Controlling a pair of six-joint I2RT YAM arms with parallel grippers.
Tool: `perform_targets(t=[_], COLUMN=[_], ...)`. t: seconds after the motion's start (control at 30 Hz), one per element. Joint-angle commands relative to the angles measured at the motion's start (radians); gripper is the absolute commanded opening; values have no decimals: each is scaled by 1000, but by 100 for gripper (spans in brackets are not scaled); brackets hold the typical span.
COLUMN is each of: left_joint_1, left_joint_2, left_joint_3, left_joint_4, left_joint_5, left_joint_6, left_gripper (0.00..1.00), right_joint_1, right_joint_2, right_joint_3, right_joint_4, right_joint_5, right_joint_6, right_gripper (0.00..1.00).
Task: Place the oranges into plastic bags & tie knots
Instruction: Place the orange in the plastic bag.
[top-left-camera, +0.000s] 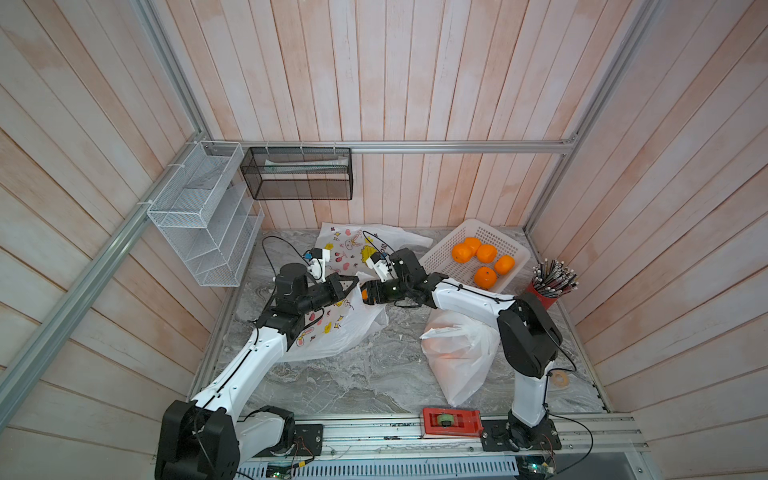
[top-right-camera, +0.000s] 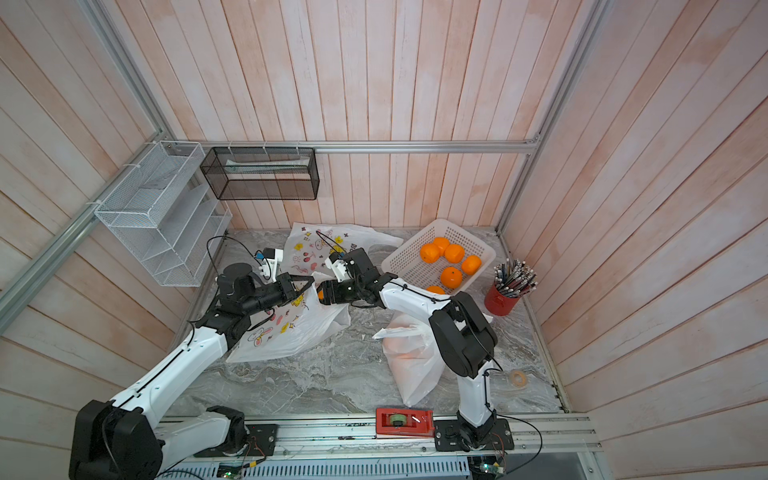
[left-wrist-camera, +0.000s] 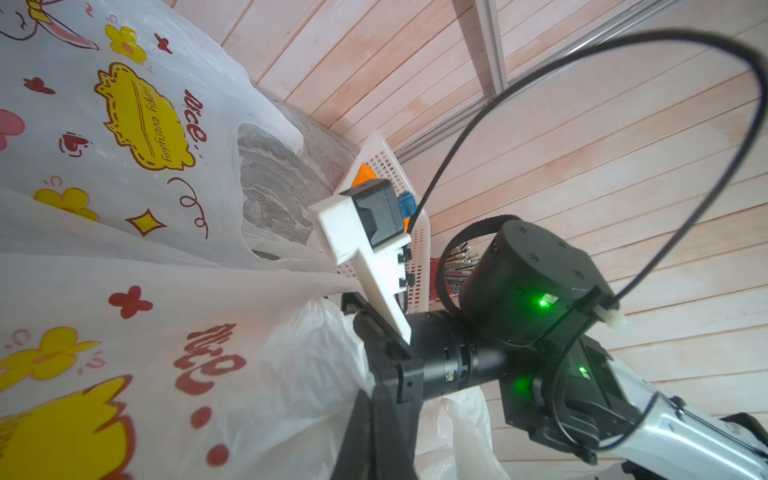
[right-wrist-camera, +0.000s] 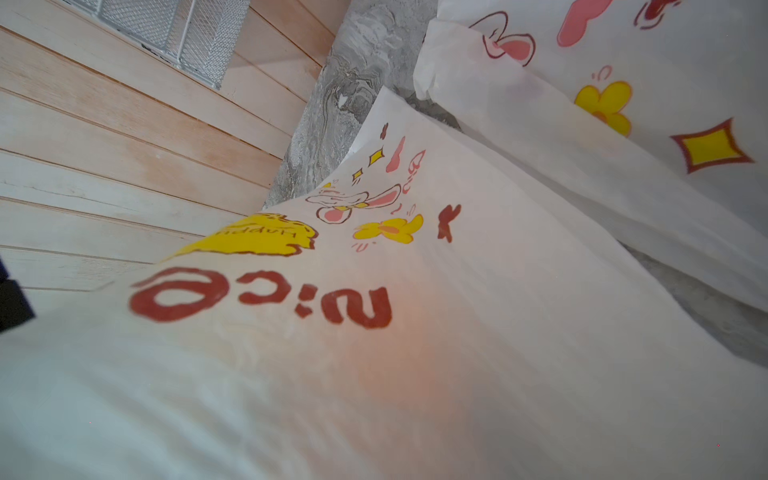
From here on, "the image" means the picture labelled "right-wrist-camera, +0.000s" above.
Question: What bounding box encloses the white printed bag back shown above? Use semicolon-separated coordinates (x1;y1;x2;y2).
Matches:
413;1;767;309

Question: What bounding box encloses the white printed bag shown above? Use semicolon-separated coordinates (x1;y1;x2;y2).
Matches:
413;1;767;309
1;90;767;479

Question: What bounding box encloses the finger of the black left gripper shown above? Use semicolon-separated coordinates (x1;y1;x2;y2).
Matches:
0;264;35;333

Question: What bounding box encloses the white wire mesh shelf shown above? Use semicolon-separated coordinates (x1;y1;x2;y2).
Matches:
69;0;250;90

